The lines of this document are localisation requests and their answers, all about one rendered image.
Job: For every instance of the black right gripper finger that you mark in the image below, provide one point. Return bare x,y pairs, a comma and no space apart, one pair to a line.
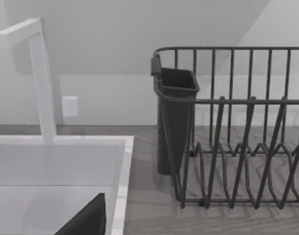
88,218

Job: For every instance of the white sink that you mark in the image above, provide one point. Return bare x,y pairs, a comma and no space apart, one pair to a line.
61,169

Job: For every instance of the dark grey utensil cup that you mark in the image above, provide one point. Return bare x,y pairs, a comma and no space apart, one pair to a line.
172,122

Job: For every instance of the tall white tap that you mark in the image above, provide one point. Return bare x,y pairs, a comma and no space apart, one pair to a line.
41,80

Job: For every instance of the white wall socket plate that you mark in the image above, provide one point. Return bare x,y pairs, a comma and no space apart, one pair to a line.
70,106

